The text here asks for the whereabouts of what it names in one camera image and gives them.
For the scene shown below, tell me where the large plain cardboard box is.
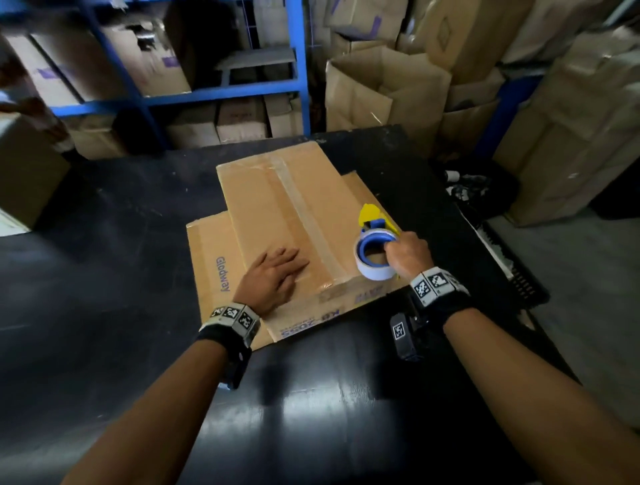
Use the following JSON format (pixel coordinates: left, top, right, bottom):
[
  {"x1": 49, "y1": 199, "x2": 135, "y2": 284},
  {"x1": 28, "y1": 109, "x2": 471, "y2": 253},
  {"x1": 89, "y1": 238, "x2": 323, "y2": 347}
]
[{"x1": 0, "y1": 112, "x2": 71, "y2": 237}]

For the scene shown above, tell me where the person's right forearm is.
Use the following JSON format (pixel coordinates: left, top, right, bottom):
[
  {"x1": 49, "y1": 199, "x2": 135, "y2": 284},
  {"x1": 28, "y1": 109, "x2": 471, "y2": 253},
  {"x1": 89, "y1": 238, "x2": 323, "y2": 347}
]
[{"x1": 442, "y1": 307, "x2": 640, "y2": 485}]

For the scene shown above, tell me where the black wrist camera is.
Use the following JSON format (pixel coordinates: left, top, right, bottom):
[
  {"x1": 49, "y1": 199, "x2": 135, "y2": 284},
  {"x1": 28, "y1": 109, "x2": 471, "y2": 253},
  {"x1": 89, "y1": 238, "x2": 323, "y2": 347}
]
[
  {"x1": 217, "y1": 345, "x2": 254, "y2": 391},
  {"x1": 389, "y1": 310, "x2": 432, "y2": 362}
]

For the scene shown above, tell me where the yellow blue tape dispenser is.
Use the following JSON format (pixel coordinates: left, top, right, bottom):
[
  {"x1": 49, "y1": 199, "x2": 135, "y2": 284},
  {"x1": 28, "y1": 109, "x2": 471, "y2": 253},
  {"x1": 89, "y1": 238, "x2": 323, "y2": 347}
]
[{"x1": 354, "y1": 203, "x2": 402, "y2": 281}]

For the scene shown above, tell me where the group of shelved cardboard boxes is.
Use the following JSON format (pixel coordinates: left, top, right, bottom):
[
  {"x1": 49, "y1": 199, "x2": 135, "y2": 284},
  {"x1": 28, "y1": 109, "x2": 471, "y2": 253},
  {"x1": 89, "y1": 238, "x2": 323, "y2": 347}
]
[{"x1": 0, "y1": 0, "x2": 304, "y2": 161}]

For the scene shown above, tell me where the blue metal shelf rack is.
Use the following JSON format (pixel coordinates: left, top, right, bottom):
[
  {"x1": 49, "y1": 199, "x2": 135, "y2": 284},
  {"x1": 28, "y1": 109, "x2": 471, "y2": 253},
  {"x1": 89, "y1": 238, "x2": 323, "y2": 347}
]
[{"x1": 0, "y1": 0, "x2": 312, "y2": 151}]

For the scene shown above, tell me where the taped brown cardboard box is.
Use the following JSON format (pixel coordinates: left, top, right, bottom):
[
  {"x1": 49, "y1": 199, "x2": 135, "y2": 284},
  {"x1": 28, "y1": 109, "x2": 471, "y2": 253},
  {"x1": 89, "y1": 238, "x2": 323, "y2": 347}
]
[{"x1": 216, "y1": 140, "x2": 412, "y2": 342}]

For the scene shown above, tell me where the pile of stacked brown cartons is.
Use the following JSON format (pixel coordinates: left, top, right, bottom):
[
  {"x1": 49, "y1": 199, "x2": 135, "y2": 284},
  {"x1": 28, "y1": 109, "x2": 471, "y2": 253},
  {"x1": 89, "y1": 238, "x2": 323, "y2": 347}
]
[{"x1": 307, "y1": 0, "x2": 640, "y2": 228}]

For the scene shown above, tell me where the left wristband with marker tags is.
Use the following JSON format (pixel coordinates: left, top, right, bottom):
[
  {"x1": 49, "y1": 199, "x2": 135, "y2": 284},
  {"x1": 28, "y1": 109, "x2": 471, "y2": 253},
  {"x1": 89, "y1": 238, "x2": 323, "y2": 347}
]
[{"x1": 197, "y1": 302, "x2": 262, "y2": 350}]

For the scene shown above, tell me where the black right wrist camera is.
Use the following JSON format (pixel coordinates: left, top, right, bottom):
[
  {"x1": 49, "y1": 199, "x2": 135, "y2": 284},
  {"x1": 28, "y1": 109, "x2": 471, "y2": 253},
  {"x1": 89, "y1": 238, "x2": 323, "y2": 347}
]
[{"x1": 389, "y1": 310, "x2": 432, "y2": 362}]

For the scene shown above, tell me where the person's left forearm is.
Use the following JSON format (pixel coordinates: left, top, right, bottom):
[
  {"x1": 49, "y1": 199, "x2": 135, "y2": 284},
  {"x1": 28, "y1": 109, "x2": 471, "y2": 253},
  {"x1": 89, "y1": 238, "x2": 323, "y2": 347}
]
[{"x1": 61, "y1": 339, "x2": 232, "y2": 485}]

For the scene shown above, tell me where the black plastic crate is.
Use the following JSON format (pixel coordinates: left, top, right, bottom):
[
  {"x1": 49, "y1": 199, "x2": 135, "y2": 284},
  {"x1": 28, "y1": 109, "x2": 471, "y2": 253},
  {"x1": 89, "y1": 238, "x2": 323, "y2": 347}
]
[{"x1": 477, "y1": 220, "x2": 551, "y2": 310}]

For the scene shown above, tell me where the person's right hand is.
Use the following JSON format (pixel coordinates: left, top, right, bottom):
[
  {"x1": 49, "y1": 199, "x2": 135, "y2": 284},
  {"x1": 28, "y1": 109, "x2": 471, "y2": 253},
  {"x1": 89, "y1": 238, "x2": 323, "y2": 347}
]
[{"x1": 384, "y1": 231, "x2": 435, "y2": 281}]

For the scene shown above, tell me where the right wristband with marker tags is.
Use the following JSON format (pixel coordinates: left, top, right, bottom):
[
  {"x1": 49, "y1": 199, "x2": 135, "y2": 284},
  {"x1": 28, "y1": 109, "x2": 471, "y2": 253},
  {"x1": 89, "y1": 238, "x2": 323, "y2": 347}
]
[{"x1": 407, "y1": 267, "x2": 474, "y2": 325}]

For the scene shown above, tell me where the person's left hand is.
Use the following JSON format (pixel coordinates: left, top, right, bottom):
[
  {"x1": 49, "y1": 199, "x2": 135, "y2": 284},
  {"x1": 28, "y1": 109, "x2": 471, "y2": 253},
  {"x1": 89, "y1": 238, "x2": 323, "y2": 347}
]
[{"x1": 233, "y1": 248, "x2": 310, "y2": 316}]

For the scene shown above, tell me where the wristband with marker tags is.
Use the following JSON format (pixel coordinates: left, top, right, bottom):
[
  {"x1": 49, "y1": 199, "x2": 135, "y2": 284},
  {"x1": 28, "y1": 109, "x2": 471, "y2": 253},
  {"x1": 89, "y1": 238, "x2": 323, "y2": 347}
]
[
  {"x1": 197, "y1": 302, "x2": 262, "y2": 350},
  {"x1": 407, "y1": 267, "x2": 474, "y2": 325}
]

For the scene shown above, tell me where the open empty cardboard carton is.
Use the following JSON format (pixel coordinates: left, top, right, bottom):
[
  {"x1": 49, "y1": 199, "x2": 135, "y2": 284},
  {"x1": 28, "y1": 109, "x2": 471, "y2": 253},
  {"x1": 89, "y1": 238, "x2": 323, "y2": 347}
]
[{"x1": 325, "y1": 46, "x2": 453, "y2": 158}]

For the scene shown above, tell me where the flat brown cardboard sheet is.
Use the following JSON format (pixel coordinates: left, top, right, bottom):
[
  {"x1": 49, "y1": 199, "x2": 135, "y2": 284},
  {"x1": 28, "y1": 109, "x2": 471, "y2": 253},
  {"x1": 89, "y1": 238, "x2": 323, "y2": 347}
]
[{"x1": 186, "y1": 171, "x2": 403, "y2": 351}]

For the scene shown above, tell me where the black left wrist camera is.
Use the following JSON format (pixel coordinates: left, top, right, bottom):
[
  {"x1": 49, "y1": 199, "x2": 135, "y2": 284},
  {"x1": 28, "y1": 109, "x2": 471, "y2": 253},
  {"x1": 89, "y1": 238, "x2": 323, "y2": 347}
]
[{"x1": 217, "y1": 345, "x2": 254, "y2": 391}]

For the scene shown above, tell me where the clear packing tape roll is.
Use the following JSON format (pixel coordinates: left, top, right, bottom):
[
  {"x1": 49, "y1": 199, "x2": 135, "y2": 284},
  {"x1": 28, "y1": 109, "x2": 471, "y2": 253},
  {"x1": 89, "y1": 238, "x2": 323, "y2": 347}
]
[{"x1": 354, "y1": 231, "x2": 398, "y2": 281}]

